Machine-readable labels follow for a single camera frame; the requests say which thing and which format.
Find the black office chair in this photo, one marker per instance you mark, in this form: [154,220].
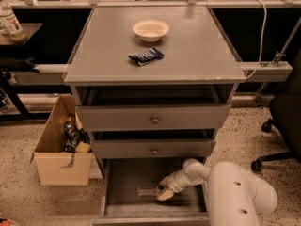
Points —
[285,109]

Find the dark blue snack packet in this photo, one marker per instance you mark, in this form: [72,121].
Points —
[147,57]

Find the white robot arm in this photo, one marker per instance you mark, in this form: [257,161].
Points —
[236,196]

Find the black side table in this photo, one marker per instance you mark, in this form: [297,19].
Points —
[19,74]

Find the bottom open grey drawer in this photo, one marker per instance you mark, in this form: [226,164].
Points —
[122,207]

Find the green label spray bottle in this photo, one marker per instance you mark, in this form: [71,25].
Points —
[10,22]

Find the yellow sponge in box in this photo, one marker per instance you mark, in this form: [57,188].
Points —
[82,147]

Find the metal rail frame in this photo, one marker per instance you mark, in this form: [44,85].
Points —
[155,3]

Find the white paper bowl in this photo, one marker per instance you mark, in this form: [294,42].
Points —
[150,30]

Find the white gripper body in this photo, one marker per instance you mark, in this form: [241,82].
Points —
[176,183]

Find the grey drawer cabinet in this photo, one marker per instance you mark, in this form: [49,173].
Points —
[198,67]

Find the top grey drawer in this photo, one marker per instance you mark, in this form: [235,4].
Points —
[152,117]

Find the cardboard box on floor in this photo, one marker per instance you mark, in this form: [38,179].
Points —
[55,166]

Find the middle grey drawer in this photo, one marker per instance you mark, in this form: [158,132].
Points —
[153,148]

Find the clear plastic water bottle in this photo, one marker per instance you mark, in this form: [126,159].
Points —
[148,192]

